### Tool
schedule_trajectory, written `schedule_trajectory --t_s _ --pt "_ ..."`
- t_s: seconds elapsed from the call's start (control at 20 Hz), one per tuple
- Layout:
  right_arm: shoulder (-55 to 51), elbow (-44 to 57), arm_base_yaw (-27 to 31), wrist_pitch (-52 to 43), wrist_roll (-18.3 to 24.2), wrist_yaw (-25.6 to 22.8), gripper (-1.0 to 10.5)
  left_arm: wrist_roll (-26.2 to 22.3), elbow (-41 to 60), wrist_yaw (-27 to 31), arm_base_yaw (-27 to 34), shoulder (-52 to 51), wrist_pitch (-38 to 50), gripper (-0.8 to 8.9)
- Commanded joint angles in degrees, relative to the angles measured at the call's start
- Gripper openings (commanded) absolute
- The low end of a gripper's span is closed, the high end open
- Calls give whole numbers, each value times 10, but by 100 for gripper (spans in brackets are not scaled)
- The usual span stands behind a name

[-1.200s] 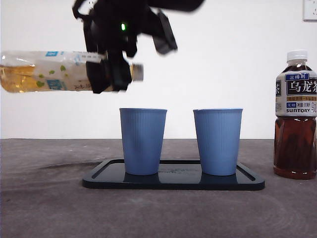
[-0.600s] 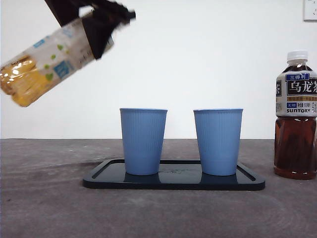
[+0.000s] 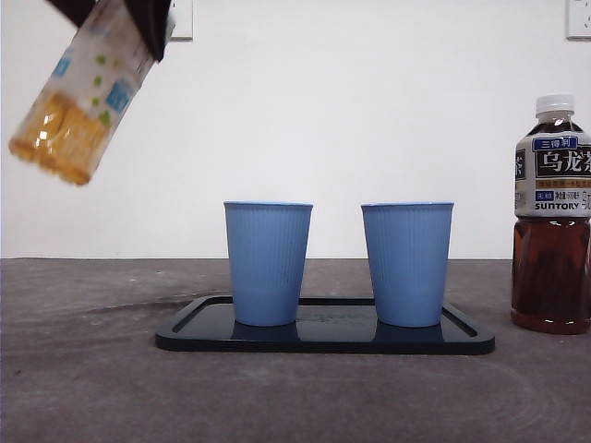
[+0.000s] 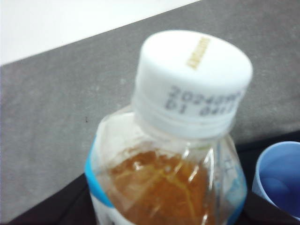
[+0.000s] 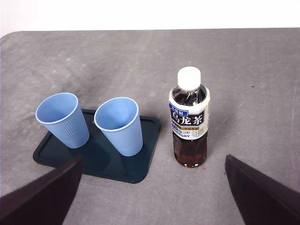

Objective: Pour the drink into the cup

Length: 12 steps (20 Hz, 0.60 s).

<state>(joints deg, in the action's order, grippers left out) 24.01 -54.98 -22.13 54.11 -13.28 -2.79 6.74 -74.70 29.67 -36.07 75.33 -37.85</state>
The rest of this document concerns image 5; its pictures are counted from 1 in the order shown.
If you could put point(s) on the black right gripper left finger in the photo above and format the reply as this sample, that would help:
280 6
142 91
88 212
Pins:
39 199

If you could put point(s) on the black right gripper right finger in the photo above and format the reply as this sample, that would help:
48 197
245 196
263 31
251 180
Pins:
264 199

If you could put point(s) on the dark oolong tea bottle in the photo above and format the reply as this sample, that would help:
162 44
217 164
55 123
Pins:
189 140

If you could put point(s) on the blue ribbed plastic cup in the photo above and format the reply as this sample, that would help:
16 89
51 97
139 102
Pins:
124 136
65 126

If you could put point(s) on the dark blue rectangular tray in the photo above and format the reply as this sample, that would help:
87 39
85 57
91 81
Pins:
110 164

